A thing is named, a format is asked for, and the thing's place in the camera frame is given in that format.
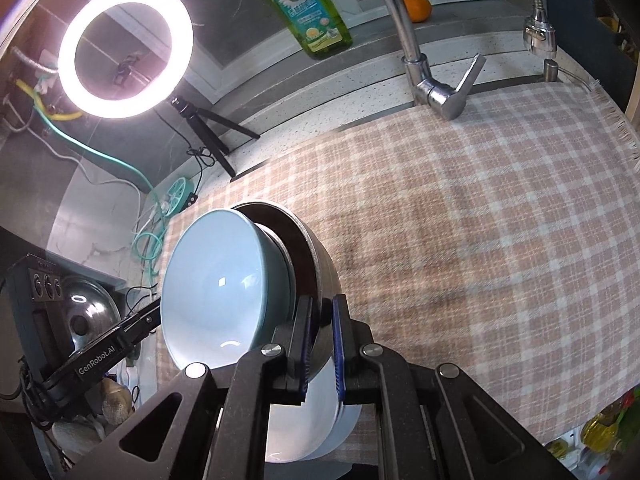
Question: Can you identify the steel pot lid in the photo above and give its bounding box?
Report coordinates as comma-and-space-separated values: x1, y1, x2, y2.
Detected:
62, 275, 120, 352

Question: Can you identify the green dish soap bottle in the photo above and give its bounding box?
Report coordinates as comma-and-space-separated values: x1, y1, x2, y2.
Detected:
270, 0, 352, 60

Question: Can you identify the white floral plate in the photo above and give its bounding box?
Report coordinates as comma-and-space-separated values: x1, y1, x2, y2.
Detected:
265, 359, 361, 464

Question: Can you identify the teal cable reel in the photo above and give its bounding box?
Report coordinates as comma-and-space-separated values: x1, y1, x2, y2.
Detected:
160, 177, 194, 218

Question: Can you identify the light blue ceramic bowl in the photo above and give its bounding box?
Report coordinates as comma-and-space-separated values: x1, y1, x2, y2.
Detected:
160, 209, 296, 370

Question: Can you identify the chrome pull-out sprayer hose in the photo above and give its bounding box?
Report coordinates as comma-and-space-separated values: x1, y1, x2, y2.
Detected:
516, 0, 601, 91

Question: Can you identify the black tripod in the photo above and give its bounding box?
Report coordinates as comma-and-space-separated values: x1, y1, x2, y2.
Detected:
168, 96, 260, 179

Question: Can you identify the large dark metal bowl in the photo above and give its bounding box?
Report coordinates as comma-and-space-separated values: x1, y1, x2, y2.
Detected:
233, 200, 342, 379

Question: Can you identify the ring light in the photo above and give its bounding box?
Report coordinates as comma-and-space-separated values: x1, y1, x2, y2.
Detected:
58, 0, 194, 119

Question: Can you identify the teal cable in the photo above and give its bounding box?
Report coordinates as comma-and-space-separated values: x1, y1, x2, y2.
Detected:
31, 104, 174, 276

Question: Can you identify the chrome faucet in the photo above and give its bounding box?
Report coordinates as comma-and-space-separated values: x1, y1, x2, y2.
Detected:
383, 0, 486, 120

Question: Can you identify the orange fruit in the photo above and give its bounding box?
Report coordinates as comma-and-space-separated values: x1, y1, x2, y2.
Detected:
402, 0, 433, 23

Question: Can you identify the plaid beige cloth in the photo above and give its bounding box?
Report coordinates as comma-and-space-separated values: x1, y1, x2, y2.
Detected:
164, 82, 639, 441

